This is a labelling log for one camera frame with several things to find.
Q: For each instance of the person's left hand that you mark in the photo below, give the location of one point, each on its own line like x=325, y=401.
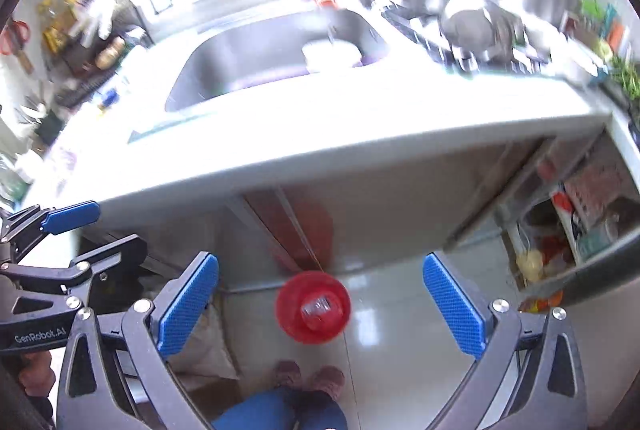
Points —
x=37, y=377

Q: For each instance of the white rubber glove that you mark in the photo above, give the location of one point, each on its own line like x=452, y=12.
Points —
x=100, y=19

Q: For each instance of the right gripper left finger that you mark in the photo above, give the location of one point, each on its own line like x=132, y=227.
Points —
x=93, y=394

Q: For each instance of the purple grape juice bottle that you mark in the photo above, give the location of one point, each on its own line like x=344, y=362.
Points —
x=317, y=313

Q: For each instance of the pink slipper right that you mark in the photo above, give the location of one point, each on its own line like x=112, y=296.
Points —
x=329, y=380

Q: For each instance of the pink slipper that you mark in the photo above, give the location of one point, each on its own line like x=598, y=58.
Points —
x=287, y=374
x=329, y=380

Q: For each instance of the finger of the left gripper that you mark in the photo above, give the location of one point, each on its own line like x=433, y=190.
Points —
x=25, y=229
x=115, y=268

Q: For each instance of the white ceramic bowl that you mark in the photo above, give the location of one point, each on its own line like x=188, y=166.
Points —
x=331, y=55

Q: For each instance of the orange handled scissors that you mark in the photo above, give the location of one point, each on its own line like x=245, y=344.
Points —
x=14, y=37

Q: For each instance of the stainless steel sink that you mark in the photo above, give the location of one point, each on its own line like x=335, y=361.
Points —
x=183, y=74

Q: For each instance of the red trash bin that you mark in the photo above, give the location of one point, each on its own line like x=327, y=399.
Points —
x=297, y=291

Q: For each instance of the pink slipper left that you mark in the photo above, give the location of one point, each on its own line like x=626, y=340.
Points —
x=287, y=374

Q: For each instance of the white plastic bag on floor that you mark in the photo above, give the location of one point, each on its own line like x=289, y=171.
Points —
x=206, y=352

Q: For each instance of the orange yellow bottle on floor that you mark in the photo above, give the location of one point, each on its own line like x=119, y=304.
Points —
x=541, y=305

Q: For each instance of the person's legs in jeans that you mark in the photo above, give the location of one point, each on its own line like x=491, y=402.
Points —
x=284, y=408

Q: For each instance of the ginger root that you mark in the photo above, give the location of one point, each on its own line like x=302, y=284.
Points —
x=110, y=54

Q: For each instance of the steel pan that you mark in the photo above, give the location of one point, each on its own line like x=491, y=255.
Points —
x=486, y=33

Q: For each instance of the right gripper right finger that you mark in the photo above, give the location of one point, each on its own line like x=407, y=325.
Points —
x=549, y=391

